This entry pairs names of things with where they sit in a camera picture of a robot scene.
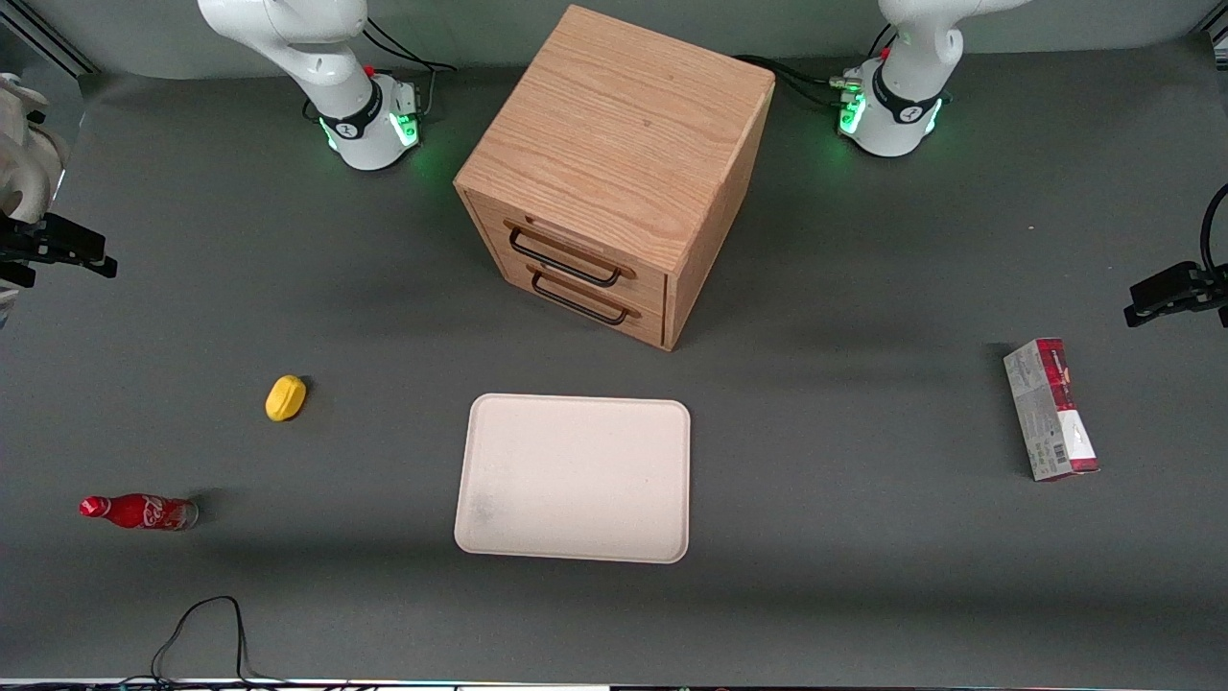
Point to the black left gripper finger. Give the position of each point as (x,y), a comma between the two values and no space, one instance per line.
(1166,288)

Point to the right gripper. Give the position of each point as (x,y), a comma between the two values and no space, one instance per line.
(29,240)

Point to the red coke bottle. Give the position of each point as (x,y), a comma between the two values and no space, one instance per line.
(139,512)

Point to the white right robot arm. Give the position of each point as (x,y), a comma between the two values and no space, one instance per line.
(317,58)

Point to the beige rectangular tray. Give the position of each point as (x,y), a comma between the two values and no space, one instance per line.
(576,480)

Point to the red plaid cookie box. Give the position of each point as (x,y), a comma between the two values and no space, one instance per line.
(1050,408)

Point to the yellow lemon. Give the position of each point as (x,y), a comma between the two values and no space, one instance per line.
(285,398)

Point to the wooden drawer front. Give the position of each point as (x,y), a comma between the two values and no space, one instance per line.
(652,288)
(652,326)

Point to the wooden drawer cabinet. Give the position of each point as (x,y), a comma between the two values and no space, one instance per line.
(624,134)

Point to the aluminium frame rail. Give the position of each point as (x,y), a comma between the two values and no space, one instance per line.
(58,53)
(1218,38)

